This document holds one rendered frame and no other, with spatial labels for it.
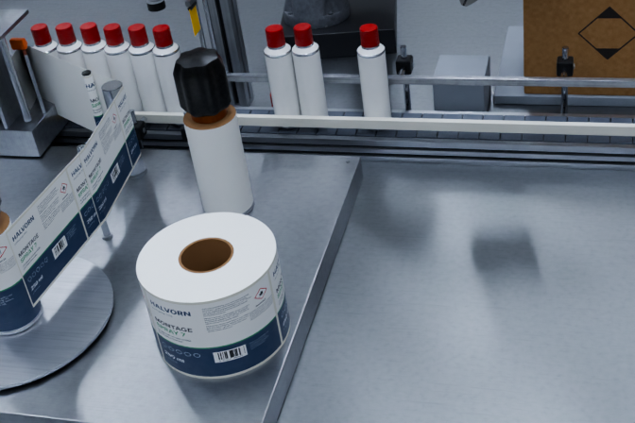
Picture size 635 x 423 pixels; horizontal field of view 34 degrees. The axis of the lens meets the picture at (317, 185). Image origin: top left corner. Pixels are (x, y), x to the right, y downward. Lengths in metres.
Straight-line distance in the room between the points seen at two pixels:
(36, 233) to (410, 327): 0.59
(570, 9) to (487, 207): 0.42
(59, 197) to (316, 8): 0.88
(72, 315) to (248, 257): 0.34
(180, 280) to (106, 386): 0.20
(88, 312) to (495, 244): 0.67
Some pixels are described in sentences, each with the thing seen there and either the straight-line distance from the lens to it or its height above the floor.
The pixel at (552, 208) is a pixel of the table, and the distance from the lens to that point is 1.81.
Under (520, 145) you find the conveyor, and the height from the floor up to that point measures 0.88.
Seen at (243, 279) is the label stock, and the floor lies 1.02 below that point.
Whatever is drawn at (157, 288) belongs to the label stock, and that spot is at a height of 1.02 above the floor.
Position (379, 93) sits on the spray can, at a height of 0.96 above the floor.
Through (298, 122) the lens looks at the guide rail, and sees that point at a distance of 1.95.
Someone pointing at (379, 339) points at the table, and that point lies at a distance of 1.58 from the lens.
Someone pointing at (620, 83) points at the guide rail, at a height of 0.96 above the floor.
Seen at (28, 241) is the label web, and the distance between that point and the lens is 1.61.
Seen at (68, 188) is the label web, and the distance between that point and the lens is 1.68.
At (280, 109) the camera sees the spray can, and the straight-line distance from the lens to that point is 1.97.
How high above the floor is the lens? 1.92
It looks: 35 degrees down
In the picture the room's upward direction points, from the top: 9 degrees counter-clockwise
